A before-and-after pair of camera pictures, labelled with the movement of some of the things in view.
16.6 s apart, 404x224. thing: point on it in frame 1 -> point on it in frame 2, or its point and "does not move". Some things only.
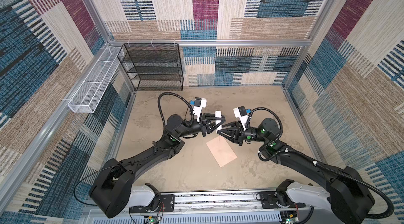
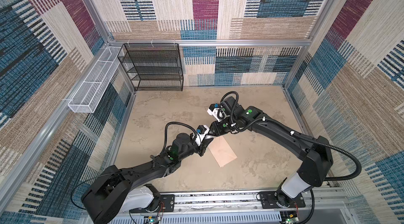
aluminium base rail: [229, 206] does not move
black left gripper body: [202, 130] -> [201, 148]
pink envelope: [222, 152] does not move
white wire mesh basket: [93, 88] does not move
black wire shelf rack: [153, 66] does not move
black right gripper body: [247, 134] -> [224, 126]
